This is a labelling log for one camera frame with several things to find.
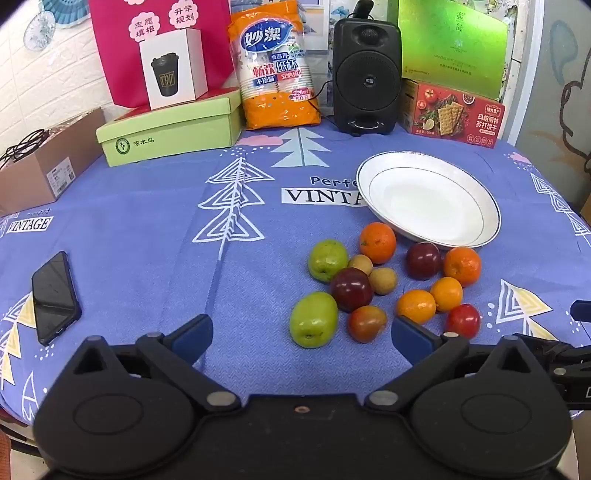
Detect red-green jujube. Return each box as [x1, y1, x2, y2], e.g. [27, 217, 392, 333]
[347, 305, 389, 343]

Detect round green jujube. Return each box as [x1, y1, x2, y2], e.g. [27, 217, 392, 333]
[308, 239, 350, 283]

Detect blue paper fan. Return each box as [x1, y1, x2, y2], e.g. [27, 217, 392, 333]
[39, 0, 88, 26]

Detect large orange mandarin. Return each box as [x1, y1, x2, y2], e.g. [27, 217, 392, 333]
[359, 222, 398, 265]
[443, 246, 483, 287]

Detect blue printed tablecloth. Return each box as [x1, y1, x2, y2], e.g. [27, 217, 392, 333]
[0, 115, 591, 421]

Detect black smartphone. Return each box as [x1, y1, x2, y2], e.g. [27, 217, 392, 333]
[31, 251, 83, 347]

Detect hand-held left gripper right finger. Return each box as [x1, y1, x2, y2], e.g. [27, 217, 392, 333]
[367, 315, 551, 411]

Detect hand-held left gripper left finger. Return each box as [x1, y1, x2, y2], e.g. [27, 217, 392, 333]
[55, 314, 242, 412]

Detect pink paper bag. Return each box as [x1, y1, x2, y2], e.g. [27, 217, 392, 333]
[88, 0, 232, 108]

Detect light green shoe box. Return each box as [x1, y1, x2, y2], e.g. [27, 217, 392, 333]
[95, 88, 244, 168]

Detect green apple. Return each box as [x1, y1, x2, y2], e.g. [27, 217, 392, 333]
[289, 292, 339, 349]

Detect black speaker cable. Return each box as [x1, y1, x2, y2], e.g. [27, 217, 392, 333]
[305, 78, 335, 121]

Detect white round fan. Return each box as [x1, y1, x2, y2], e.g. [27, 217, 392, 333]
[24, 11, 56, 47]

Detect green gift box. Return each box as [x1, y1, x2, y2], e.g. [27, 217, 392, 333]
[398, 0, 511, 103]

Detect black cables in box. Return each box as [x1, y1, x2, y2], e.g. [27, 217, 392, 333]
[0, 129, 52, 162]

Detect white ceramic plate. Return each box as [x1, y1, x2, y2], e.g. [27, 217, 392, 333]
[355, 151, 502, 250]

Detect small yellow-orange citrus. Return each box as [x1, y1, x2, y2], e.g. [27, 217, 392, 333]
[396, 289, 437, 326]
[430, 276, 464, 313]

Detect red cherry tomato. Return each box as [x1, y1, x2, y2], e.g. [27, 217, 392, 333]
[445, 303, 482, 340]

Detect white box with cup print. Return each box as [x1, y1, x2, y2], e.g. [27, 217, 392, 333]
[139, 28, 209, 110]

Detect red cracker box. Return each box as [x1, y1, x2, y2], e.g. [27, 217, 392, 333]
[400, 78, 506, 149]

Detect dark red plum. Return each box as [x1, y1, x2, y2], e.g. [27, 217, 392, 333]
[329, 267, 374, 313]
[406, 241, 443, 281]

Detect brown cardboard box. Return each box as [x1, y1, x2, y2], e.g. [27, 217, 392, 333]
[0, 107, 106, 217]

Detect black speaker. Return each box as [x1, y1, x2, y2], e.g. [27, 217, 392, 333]
[332, 0, 402, 136]

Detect orange paper cup pack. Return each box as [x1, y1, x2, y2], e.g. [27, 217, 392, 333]
[228, 0, 322, 131]

